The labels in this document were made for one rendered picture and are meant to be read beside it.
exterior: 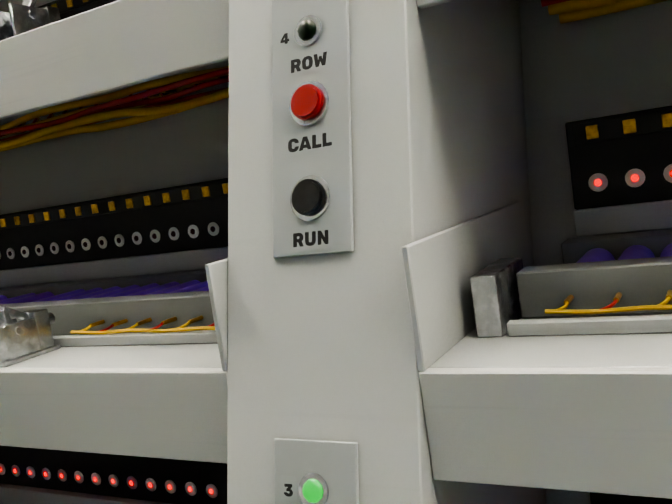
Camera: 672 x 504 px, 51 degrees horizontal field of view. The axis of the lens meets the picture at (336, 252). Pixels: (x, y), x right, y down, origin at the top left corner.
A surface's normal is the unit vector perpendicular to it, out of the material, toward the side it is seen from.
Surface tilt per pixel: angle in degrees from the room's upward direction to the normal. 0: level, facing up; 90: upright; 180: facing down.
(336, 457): 90
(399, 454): 90
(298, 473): 90
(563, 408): 105
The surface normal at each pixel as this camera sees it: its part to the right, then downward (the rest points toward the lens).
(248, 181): -0.49, -0.11
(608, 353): -0.15, -0.98
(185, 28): -0.47, 0.15
